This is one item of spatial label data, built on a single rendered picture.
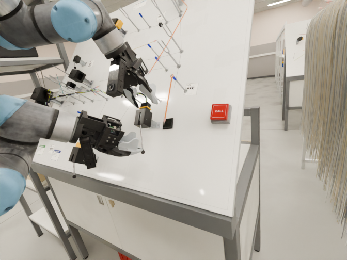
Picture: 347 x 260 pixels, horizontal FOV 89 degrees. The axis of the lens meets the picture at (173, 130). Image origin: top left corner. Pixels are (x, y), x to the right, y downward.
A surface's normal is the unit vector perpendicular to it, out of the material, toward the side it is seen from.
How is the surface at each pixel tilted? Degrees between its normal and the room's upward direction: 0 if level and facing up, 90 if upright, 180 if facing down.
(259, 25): 90
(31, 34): 120
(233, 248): 90
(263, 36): 90
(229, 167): 51
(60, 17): 111
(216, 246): 90
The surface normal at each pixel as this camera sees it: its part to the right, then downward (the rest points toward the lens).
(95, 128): 0.41, 0.53
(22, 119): 0.57, 0.19
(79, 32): 0.07, 0.62
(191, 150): -0.48, -0.32
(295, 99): -0.44, 0.36
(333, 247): -0.16, -0.93
